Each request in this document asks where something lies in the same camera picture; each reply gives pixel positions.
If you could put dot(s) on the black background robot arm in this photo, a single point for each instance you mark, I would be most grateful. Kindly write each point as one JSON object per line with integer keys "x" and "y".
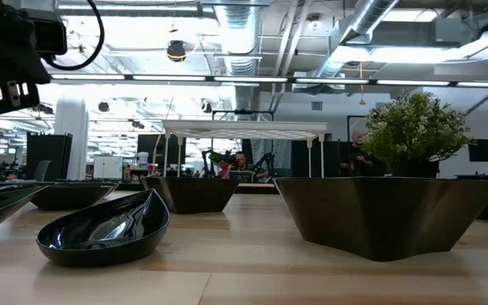
{"x": 205, "y": 165}

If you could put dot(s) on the black leaf-shaped mini plate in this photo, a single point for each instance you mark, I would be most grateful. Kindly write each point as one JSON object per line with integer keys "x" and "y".
{"x": 70, "y": 197}

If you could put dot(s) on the white pillar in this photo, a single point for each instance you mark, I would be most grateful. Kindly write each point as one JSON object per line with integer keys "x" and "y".
{"x": 71, "y": 135}

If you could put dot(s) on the black cabinet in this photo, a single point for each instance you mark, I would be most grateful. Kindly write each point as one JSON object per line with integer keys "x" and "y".
{"x": 49, "y": 156}

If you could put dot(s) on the gray office chair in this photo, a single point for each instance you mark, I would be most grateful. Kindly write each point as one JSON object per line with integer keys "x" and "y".
{"x": 42, "y": 171}

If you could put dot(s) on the white cabinet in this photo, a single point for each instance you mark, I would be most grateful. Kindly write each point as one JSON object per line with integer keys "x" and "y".
{"x": 107, "y": 167}

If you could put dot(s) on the long linear ceiling light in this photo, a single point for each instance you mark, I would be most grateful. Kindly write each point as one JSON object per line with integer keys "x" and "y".
{"x": 168, "y": 78}

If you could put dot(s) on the black ceiling dome device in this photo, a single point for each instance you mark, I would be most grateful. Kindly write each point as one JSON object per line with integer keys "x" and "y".
{"x": 176, "y": 50}

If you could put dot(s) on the white lattice shelf rack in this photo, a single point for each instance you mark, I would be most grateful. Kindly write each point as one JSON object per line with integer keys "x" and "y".
{"x": 244, "y": 125}

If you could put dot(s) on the person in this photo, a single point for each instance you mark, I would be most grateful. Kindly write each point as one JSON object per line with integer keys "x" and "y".
{"x": 359, "y": 159}
{"x": 240, "y": 163}

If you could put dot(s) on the laptop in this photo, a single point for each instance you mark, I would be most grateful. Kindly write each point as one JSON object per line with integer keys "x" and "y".
{"x": 240, "y": 177}

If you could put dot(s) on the black partition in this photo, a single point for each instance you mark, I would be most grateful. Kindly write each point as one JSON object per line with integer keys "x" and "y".
{"x": 328, "y": 159}

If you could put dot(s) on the green artificial potted plant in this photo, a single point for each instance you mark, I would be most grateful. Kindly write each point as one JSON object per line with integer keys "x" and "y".
{"x": 413, "y": 127}

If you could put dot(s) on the black monitor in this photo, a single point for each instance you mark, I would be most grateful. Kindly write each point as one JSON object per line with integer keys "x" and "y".
{"x": 480, "y": 150}

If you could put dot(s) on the black side table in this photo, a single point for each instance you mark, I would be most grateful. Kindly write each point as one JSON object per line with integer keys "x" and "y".
{"x": 481, "y": 177}

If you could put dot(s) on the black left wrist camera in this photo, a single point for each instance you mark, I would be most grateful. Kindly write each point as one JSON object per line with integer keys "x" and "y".
{"x": 45, "y": 34}

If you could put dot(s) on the silver round ventilation duct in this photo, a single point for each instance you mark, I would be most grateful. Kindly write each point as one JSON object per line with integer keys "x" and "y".
{"x": 237, "y": 29}
{"x": 369, "y": 17}

